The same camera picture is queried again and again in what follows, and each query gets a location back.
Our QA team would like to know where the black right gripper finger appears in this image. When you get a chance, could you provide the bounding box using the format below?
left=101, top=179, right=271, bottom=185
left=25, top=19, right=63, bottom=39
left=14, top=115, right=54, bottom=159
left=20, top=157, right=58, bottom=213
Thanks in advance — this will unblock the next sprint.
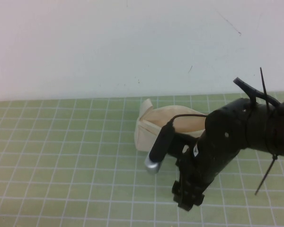
left=179, top=186, right=205, bottom=211
left=171, top=153, right=195, bottom=202

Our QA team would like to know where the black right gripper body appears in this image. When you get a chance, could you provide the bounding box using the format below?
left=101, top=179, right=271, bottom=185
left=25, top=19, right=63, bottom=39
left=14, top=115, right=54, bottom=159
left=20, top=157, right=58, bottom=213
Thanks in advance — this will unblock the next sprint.
left=191, top=97, right=252, bottom=190

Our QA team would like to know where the cream fabric pencil case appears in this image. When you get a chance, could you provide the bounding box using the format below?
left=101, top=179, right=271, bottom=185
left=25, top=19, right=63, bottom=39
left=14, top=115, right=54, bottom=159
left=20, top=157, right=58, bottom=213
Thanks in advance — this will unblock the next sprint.
left=133, top=98, right=208, bottom=152

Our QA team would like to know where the black zip tie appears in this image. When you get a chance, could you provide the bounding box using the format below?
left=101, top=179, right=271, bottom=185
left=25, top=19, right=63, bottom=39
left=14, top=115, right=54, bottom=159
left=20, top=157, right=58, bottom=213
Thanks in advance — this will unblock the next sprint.
left=254, top=153, right=279, bottom=196
left=259, top=67, right=270, bottom=114

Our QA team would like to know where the green white-grid table mat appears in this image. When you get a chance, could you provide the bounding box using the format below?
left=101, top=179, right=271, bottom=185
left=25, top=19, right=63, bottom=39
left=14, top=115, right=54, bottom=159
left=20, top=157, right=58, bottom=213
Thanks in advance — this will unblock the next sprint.
left=0, top=91, right=284, bottom=227

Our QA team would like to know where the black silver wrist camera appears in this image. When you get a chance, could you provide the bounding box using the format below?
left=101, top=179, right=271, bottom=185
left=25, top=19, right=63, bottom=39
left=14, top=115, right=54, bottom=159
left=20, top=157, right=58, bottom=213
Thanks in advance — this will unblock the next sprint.
left=144, top=120, right=178, bottom=175

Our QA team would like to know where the thin black camera cable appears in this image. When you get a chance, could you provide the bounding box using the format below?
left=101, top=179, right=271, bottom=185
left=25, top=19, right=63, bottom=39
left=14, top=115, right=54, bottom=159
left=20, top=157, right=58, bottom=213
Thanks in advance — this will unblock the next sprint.
left=167, top=113, right=208, bottom=126

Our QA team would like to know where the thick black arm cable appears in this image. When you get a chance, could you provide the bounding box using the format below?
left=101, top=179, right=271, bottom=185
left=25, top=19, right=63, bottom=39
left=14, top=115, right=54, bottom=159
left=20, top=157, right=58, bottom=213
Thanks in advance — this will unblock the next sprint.
left=232, top=76, right=282, bottom=107

